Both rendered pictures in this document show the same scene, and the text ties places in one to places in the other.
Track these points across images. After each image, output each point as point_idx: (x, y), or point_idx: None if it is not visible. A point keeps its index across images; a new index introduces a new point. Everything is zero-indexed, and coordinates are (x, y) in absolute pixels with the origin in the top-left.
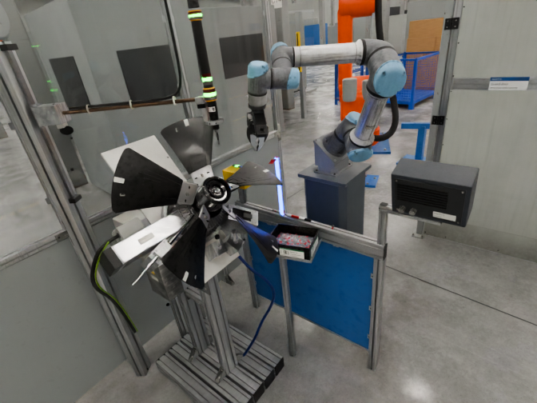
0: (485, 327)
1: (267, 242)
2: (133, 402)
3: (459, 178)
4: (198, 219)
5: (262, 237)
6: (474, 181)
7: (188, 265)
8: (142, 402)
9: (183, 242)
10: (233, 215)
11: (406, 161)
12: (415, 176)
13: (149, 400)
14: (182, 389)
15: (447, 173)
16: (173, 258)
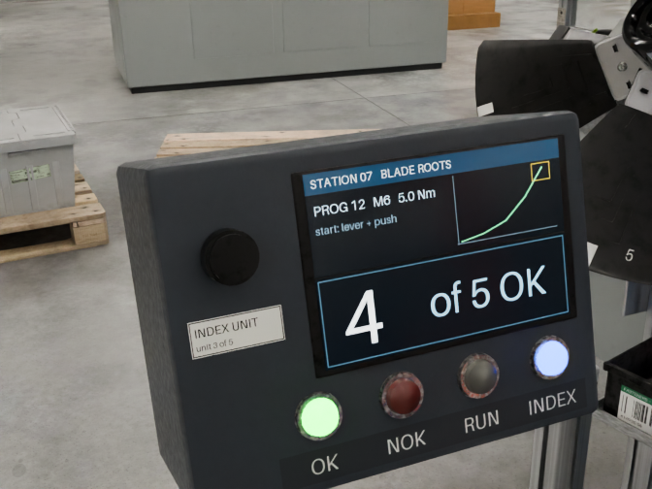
0: None
1: (592, 221)
2: (621, 467)
3: (195, 154)
4: (585, 44)
5: (603, 203)
6: (125, 166)
7: (501, 99)
8: (615, 478)
9: (522, 51)
10: (648, 110)
11: (514, 115)
12: (379, 129)
13: (617, 488)
14: None
15: (271, 146)
16: (491, 59)
